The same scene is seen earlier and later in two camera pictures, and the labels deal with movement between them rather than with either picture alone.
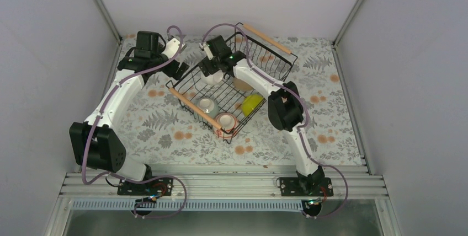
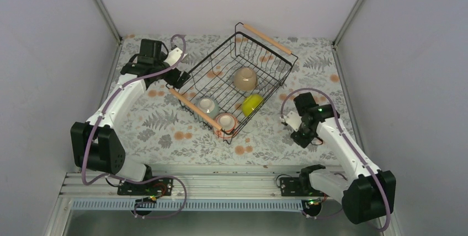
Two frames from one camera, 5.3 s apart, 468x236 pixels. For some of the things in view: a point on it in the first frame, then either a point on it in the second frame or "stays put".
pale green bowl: (209, 105) stays put
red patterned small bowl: (229, 124) stays put
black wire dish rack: (227, 89) stays put
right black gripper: (211, 68) to (303, 143)
